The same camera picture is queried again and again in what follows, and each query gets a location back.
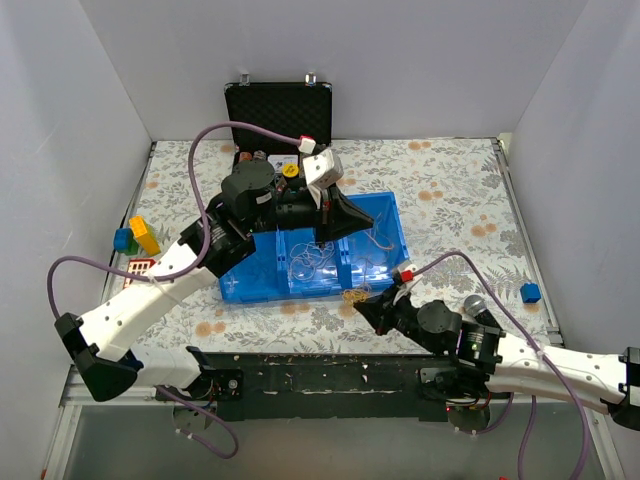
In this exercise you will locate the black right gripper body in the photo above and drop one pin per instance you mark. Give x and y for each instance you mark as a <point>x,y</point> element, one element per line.
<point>395,306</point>

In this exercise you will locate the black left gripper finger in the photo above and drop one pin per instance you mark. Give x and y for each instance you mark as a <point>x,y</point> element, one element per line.
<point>345,217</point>
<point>322,223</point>

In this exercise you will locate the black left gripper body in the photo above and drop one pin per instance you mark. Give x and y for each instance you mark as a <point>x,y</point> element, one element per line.
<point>325,216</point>

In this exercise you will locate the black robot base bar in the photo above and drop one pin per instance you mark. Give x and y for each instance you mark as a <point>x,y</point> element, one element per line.
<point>322,386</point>

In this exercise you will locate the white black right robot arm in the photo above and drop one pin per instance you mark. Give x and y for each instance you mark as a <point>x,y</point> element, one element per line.
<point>484,359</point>

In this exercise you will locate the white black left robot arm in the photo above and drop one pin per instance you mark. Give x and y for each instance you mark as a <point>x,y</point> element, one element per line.
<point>100,341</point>

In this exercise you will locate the blue three-compartment plastic bin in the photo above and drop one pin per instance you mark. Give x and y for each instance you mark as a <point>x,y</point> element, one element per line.
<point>289,265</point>

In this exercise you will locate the floral table mat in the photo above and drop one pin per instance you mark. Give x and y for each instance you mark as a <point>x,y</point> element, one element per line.
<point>457,217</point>

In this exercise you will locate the black poker chip case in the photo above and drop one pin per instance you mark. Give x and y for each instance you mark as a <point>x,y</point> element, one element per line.
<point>291,109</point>

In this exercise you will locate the blue toy cube right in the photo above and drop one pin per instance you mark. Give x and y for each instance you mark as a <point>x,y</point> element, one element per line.
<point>530,293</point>

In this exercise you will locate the yellow toy brick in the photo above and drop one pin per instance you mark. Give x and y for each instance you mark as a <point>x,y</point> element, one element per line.
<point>144,235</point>

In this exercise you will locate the green toy brick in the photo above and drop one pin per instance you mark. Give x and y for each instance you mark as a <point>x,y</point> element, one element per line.
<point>132,249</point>

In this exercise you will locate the red white window brick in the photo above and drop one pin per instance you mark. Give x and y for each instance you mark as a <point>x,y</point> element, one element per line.
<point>140,266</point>

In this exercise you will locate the blue toy brick left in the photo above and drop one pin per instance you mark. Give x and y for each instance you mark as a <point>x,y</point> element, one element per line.
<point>122,240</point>

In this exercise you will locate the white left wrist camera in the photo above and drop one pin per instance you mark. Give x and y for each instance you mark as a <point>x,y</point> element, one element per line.
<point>321,171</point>

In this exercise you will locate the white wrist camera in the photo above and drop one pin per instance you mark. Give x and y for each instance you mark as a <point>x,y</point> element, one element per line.
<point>321,171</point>
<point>406,277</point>

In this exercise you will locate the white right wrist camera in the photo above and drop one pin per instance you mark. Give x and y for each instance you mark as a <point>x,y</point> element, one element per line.
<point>406,277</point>

